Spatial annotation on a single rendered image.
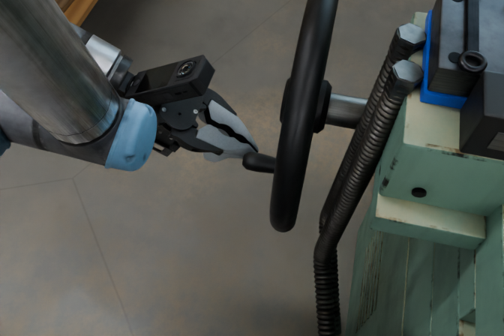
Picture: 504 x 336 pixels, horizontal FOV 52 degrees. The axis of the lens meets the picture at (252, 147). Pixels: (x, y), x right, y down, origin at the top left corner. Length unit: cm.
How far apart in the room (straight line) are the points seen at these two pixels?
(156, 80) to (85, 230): 87
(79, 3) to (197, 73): 112
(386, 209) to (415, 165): 6
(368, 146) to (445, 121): 9
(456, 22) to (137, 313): 109
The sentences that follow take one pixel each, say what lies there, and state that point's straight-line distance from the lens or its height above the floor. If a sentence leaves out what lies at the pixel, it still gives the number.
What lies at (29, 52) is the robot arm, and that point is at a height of 102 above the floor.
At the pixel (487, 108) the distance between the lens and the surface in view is 37.
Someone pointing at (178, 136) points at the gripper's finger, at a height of 74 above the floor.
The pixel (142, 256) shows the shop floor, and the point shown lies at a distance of 139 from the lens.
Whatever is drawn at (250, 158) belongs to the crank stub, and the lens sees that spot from 66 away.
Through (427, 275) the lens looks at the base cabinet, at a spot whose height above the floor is 69.
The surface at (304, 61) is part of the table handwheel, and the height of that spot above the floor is 94.
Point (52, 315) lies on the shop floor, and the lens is 141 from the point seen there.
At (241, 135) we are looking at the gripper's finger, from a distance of 69.
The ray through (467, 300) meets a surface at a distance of 51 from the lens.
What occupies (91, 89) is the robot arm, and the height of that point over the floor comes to 93.
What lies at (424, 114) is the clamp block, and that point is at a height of 96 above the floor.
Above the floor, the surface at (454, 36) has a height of 100.
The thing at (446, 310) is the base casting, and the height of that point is 77.
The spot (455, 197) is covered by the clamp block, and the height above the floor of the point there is 89.
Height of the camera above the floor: 129
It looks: 59 degrees down
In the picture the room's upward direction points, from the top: straight up
